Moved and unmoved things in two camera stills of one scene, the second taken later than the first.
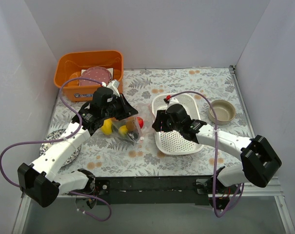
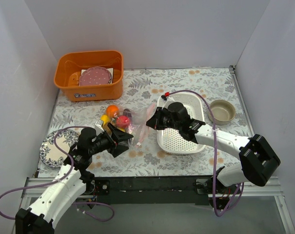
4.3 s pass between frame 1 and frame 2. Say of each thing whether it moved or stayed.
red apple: moved
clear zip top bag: moved
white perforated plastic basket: stayed
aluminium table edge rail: stayed
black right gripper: stayed
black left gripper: moved
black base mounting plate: stayed
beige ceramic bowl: stayed
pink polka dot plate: stayed
